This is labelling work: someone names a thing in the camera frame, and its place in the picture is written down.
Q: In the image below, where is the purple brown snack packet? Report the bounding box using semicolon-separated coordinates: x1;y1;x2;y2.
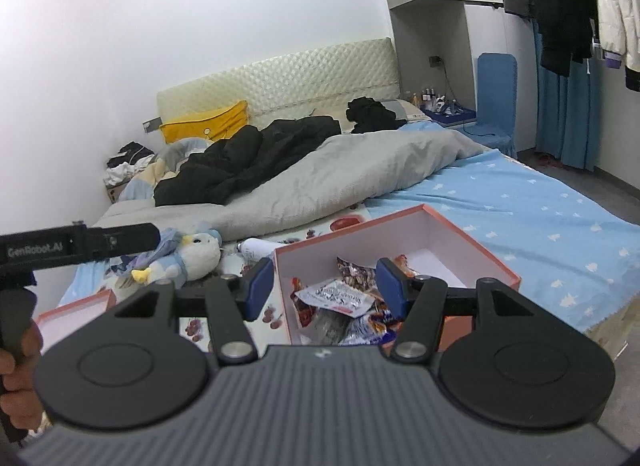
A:
336;256;378;291

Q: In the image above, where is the white puffer jacket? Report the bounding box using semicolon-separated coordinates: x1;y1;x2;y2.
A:
592;0;640;91

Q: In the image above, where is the white bottle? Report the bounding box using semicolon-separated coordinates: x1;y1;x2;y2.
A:
236;238;288;263

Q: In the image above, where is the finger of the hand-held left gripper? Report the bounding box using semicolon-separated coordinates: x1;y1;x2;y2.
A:
87;223;162;261

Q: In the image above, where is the blue chair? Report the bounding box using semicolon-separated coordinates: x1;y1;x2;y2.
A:
475;52;518;157

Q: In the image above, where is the plush duck toy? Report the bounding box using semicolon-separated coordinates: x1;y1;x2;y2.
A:
131;228;222;283

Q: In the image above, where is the blue star print bedsheet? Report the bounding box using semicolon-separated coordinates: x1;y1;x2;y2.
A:
57;148;640;334

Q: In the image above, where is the white printed snack packet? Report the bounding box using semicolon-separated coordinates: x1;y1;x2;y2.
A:
294;280;375;317

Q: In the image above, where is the pink cardboard box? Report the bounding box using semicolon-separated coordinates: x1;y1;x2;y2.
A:
272;204;522;347

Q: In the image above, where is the pink box lid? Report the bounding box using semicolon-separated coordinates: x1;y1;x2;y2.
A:
34;290;117;352

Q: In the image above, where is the yellow pillow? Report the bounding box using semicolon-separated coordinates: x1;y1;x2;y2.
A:
160;100;249;144

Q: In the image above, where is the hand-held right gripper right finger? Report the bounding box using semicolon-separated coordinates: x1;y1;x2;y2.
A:
376;258;546;363

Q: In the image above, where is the light blue cartoon blanket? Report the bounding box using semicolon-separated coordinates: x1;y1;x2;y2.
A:
120;138;211;201

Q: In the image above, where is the grey duvet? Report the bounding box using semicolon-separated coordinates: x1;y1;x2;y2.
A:
92;130;496;241

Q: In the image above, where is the black jacket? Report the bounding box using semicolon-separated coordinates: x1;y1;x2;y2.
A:
154;116;342;207

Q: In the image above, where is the group of cosmetic bottles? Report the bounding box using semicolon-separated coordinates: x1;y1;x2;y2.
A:
405;88;453;111

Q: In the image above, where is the black hanging coat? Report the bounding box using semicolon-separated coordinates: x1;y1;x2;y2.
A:
527;0;598;77

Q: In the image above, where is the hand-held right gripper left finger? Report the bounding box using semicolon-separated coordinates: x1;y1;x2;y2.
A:
100;258;276;364

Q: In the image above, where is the blue curtain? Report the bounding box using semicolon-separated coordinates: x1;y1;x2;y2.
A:
532;20;606;171

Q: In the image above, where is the red snack packet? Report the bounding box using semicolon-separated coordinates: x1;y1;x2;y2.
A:
291;291;321;329

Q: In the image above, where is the blue bedside table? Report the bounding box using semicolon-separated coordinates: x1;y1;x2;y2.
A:
420;106;478;127

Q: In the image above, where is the person's left hand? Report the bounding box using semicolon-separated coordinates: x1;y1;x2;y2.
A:
0;321;48;429

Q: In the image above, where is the clear grey snack packet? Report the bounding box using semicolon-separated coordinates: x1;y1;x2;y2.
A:
302;308;351;344

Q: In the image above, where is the white pillow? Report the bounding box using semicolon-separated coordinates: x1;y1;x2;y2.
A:
385;100;431;123

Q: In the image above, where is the blue white snack packet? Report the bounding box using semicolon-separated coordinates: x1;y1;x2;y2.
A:
340;311;401;345

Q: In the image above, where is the cream quilted headboard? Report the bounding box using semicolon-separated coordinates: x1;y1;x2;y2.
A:
156;37;401;134

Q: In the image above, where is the black clothes bundle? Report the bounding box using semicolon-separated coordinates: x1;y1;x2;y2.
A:
346;97;407;134

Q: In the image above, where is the pile of clothes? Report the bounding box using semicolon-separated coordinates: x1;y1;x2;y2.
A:
103;142;156;187

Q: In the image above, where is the food print mat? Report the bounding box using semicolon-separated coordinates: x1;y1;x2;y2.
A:
107;211;373;354

